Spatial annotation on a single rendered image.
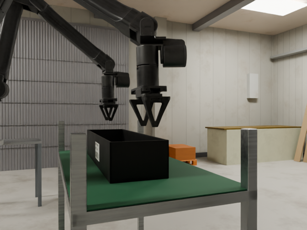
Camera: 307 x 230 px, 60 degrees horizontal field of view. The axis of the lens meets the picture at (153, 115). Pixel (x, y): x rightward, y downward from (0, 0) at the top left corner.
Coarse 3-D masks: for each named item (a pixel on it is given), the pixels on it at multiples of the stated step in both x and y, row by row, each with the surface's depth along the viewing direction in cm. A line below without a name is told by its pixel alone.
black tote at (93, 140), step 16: (96, 144) 95; (112, 144) 71; (128, 144) 73; (144, 144) 74; (160, 144) 76; (96, 160) 95; (112, 160) 71; (128, 160) 73; (144, 160) 74; (160, 160) 76; (112, 176) 71; (128, 176) 73; (144, 176) 74; (160, 176) 76
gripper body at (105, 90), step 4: (104, 88) 119; (108, 88) 119; (112, 88) 120; (104, 92) 119; (108, 92) 119; (112, 92) 120; (104, 96) 119; (108, 96) 119; (112, 96) 120; (100, 100) 125; (104, 100) 116; (108, 100) 121; (112, 100) 122; (116, 100) 118
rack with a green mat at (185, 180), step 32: (64, 160) 107; (256, 160) 67; (96, 192) 64; (128, 192) 64; (160, 192) 64; (192, 192) 64; (224, 192) 64; (256, 192) 67; (64, 224) 133; (256, 224) 67
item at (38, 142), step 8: (8, 144) 308; (16, 144) 312; (40, 144) 324; (40, 152) 324; (40, 160) 324; (40, 168) 324; (40, 176) 324; (40, 184) 324; (40, 192) 324; (40, 200) 324
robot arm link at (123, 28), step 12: (84, 0) 72; (96, 0) 71; (108, 0) 71; (96, 12) 73; (108, 12) 70; (120, 12) 70; (132, 12) 69; (144, 12) 69; (120, 24) 70; (132, 24) 68; (156, 24) 68; (132, 36) 73; (156, 36) 71
